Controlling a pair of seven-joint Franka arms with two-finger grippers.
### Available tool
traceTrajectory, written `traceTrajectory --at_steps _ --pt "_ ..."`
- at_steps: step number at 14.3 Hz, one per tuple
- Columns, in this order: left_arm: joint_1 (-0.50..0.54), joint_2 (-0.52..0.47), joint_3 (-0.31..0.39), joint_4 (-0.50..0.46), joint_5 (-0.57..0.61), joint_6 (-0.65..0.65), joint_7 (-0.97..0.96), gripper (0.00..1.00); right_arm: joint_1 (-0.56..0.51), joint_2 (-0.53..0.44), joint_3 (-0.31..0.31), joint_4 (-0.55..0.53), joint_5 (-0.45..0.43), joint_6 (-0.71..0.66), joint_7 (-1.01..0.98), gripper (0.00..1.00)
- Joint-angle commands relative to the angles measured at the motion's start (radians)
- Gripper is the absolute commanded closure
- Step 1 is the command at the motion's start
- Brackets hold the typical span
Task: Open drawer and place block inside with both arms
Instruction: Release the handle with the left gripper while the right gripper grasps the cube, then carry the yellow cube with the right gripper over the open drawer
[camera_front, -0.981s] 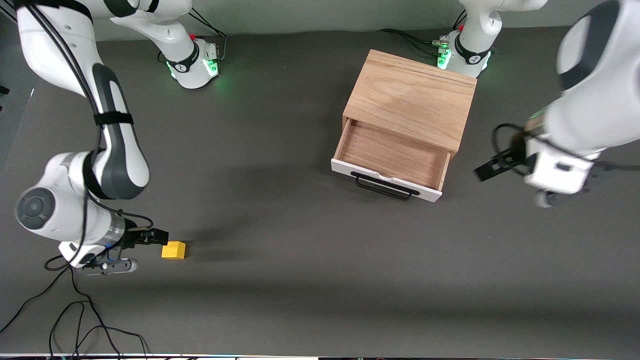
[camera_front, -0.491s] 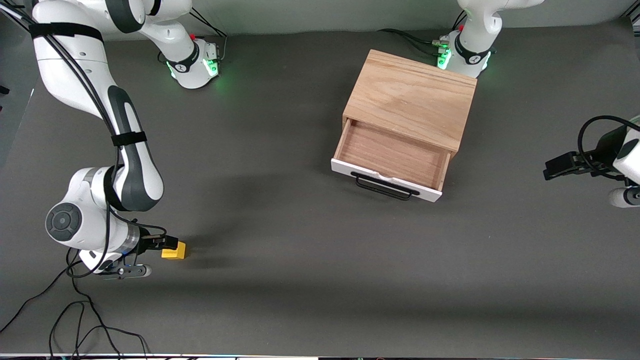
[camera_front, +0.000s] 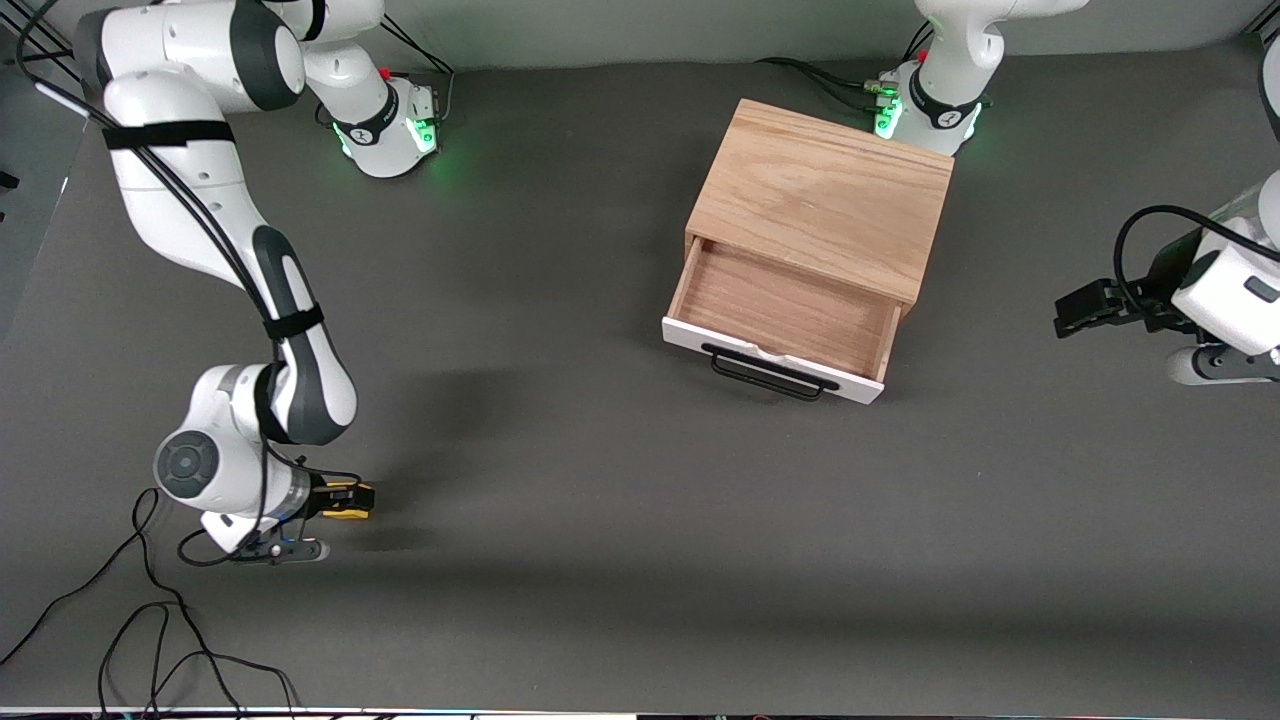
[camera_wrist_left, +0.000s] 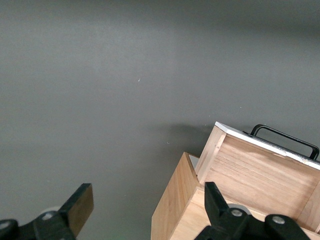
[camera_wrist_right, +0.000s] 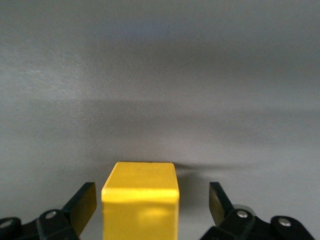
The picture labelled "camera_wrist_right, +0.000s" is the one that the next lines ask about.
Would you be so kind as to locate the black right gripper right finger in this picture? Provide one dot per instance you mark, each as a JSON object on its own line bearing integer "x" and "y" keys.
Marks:
{"x": 240, "y": 227}

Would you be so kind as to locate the yellow cube block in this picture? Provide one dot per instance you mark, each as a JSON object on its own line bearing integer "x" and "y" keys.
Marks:
{"x": 140, "y": 200}

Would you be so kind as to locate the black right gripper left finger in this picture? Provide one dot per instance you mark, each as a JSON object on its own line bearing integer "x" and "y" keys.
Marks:
{"x": 62, "y": 225}

